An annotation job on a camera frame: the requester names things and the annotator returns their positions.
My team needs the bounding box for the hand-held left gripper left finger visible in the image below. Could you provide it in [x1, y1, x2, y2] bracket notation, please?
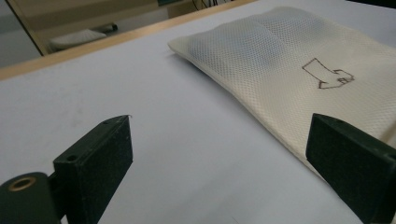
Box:
[51, 114, 134, 224]

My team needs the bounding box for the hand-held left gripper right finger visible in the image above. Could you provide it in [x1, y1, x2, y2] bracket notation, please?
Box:
[305, 113, 396, 224]

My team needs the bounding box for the cream mesh laundry bag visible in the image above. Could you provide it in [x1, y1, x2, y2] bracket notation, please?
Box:
[167, 6, 396, 175]

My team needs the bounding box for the light wooden table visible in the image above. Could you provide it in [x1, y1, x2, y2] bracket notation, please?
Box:
[0, 0, 257, 82]

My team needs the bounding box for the pale rounded object under desk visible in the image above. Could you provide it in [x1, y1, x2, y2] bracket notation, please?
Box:
[49, 29, 107, 51]

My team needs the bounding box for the dark object under desk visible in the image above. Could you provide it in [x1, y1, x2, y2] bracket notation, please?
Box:
[92, 22, 120, 34]

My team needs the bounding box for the light wooden desk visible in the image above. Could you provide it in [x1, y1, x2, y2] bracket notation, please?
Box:
[6, 0, 234, 58]

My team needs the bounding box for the grey label on desk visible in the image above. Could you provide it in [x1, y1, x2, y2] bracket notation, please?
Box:
[157, 0, 185, 7]

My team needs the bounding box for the black cable bundle behind desk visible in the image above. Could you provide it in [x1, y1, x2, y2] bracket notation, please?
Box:
[191, 0, 220, 9]

